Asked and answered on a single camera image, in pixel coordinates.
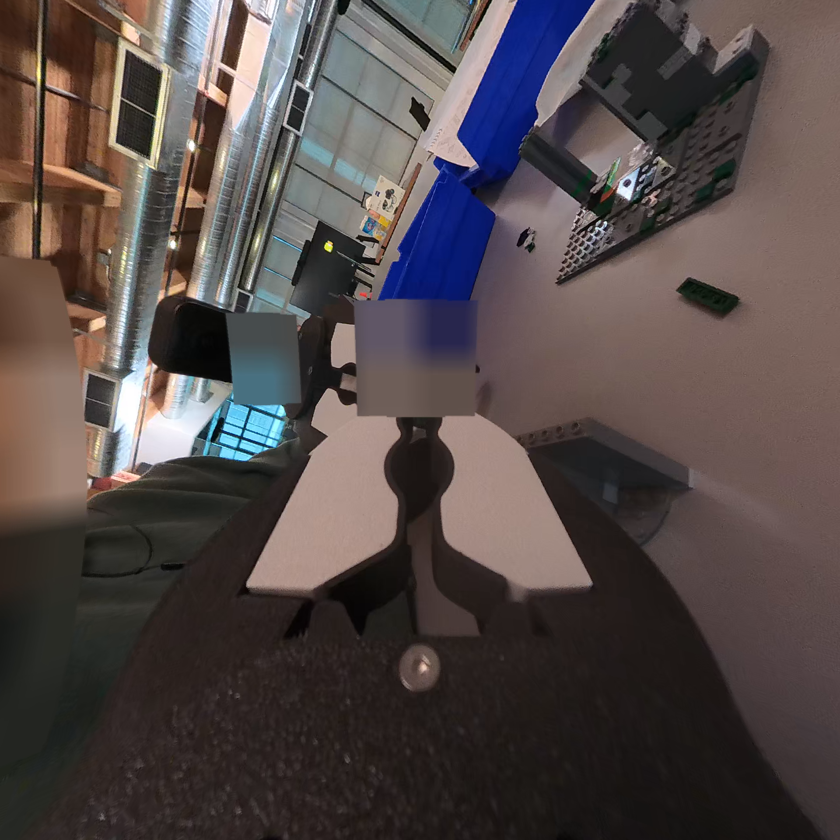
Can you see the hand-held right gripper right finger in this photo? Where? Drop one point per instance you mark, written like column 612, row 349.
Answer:
column 518, row 518

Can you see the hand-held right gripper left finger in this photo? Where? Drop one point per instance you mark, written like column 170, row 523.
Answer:
column 328, row 512

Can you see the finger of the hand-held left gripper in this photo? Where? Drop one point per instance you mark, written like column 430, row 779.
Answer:
column 338, row 407
column 342, row 348

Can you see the dark grey cross wall piece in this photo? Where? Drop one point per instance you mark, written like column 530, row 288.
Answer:
column 590, row 459

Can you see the black monitor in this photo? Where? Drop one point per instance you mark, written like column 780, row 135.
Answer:
column 328, row 275

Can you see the blue plastic bin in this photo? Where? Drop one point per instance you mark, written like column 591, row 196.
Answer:
column 446, row 243
column 512, row 98

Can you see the small black brick piece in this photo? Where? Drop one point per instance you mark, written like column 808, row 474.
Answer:
column 527, row 239

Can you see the white air vent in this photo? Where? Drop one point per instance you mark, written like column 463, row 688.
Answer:
column 139, row 105

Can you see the white papers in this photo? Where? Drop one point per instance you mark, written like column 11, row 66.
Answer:
column 459, row 111

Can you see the dark green plate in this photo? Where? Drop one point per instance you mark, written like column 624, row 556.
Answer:
column 709, row 296

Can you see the grey brick build on baseplate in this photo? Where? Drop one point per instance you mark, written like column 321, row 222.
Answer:
column 695, row 131

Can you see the silver air duct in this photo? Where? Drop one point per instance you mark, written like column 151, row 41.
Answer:
column 144, row 262
column 256, row 164

